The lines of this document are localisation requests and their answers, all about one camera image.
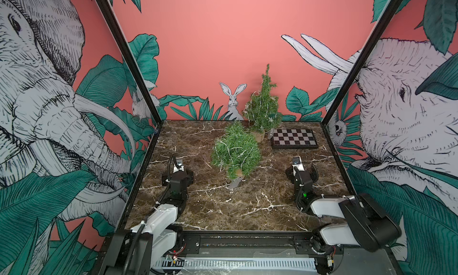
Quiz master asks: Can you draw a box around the white perforated strip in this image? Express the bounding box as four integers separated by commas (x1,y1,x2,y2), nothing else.
151,258,317,272

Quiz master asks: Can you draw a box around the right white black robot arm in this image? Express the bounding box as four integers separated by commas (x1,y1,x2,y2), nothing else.
285,157,402,254

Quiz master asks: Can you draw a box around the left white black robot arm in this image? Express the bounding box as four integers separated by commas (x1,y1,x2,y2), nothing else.
99,155,194,275

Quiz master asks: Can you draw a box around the black right frame post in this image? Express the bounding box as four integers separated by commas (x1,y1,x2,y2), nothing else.
320,0,403,127

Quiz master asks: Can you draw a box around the small chessboard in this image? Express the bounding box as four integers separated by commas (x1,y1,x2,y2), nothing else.
270,128,318,149

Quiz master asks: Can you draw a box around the black frame post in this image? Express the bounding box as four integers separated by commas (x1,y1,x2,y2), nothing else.
320,0,403,127
95,0,162,127

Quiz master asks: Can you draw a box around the string light wire with bulbs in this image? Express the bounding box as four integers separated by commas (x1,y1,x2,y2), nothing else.
245,80,281,133

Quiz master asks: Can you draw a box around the mini christmas tree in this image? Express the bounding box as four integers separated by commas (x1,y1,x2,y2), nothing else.
211,121,261,180
243,64,283,143

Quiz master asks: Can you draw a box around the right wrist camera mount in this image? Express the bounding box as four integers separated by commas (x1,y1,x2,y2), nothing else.
292,157,306,171

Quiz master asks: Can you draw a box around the black left frame post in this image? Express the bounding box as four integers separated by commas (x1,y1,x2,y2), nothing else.
95,0,162,127

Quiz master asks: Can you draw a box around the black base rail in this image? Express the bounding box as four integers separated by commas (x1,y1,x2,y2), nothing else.
165,225,338,257

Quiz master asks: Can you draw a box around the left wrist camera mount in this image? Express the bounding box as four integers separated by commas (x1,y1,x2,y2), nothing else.
172,158,185,173

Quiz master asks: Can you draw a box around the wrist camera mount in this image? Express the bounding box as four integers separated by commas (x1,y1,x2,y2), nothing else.
292,157,306,171
172,158,185,173

